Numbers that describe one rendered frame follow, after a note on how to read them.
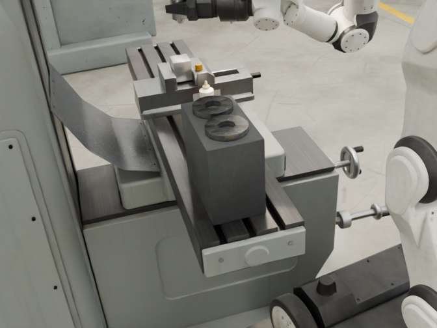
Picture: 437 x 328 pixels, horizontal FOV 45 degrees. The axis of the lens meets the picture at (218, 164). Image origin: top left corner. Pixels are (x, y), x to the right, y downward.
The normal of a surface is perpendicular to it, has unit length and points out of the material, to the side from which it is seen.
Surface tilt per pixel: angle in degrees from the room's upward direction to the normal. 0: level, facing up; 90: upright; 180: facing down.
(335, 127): 0
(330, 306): 45
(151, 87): 0
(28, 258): 89
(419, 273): 90
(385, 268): 0
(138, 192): 90
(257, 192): 90
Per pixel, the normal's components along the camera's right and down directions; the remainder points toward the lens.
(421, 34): -0.90, 0.29
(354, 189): -0.07, -0.84
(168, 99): 0.26, 0.51
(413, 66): -0.76, 0.64
